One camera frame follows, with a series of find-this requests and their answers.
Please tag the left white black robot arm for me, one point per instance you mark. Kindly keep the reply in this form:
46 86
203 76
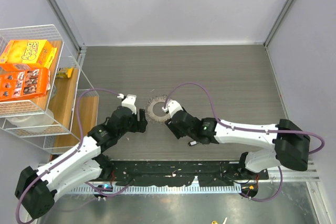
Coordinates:
38 189

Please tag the wooden shelf board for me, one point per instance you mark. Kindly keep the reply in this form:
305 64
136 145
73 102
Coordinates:
59 106

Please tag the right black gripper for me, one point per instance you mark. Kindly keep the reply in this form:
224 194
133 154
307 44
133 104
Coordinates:
175 129

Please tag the white wire basket rack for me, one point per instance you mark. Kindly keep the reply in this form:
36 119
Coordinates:
15 115

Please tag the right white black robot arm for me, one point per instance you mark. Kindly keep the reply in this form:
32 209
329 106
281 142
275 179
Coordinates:
281 144

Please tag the aluminium frame rail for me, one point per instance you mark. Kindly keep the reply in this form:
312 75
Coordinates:
289 175

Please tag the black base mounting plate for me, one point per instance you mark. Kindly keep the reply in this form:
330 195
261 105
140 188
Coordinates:
180 173

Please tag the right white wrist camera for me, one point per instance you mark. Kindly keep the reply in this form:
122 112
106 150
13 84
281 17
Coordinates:
172 107

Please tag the orange photo printed box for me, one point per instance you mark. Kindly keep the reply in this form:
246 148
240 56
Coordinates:
25 85

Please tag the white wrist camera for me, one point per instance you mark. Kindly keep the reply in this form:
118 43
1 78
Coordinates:
172 107
129 102

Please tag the yellow orange cereal box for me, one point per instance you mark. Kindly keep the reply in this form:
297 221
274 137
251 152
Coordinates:
21 55

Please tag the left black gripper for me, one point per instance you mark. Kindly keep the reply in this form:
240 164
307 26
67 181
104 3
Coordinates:
139 125

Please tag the slotted grey cable duct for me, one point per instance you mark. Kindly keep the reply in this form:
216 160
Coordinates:
194 188

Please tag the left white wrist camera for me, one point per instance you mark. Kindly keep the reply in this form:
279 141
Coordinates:
129 102

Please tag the small yellow packet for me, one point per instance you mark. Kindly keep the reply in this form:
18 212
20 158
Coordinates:
64 73

